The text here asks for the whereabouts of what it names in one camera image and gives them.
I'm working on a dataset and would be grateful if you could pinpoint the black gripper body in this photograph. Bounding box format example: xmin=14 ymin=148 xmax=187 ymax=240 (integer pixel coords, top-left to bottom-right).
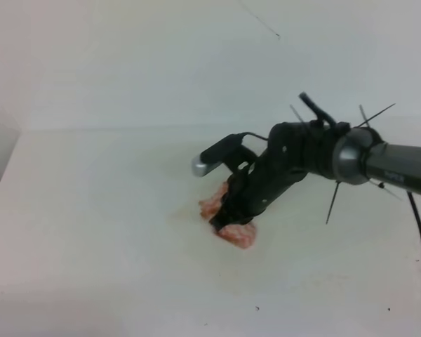
xmin=224 ymin=121 xmax=337 ymax=225

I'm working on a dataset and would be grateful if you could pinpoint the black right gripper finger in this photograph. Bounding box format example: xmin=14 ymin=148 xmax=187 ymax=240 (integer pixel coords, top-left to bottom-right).
xmin=213 ymin=223 xmax=255 ymax=236

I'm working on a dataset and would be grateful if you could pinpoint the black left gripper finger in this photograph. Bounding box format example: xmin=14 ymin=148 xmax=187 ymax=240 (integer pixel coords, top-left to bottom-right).
xmin=210 ymin=201 xmax=232 ymax=225

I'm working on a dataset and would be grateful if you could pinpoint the pink white striped rag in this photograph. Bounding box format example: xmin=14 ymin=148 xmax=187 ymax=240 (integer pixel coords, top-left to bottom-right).
xmin=199 ymin=182 xmax=257 ymax=249

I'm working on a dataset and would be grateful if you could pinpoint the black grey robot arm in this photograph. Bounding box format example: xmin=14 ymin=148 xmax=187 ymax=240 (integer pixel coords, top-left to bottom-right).
xmin=210 ymin=121 xmax=421 ymax=230

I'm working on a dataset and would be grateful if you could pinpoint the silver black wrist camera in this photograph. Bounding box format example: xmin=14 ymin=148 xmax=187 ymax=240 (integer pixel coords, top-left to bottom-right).
xmin=192 ymin=133 xmax=258 ymax=177

